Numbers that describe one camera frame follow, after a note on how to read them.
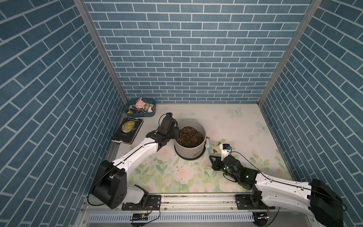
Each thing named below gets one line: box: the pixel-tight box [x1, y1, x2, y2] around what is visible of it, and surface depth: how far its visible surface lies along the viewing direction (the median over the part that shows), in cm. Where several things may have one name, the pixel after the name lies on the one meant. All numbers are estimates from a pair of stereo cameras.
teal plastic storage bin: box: [126, 98, 156, 118], surface depth 114 cm
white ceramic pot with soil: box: [174, 120, 207, 158], surface depth 89 cm
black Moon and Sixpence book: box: [111, 116, 145, 145], surface depth 104 cm
